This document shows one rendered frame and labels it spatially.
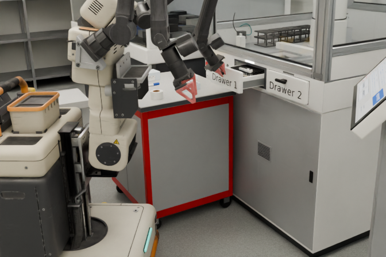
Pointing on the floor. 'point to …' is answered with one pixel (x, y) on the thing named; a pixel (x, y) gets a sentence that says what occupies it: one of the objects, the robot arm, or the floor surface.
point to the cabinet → (303, 171)
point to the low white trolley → (181, 149)
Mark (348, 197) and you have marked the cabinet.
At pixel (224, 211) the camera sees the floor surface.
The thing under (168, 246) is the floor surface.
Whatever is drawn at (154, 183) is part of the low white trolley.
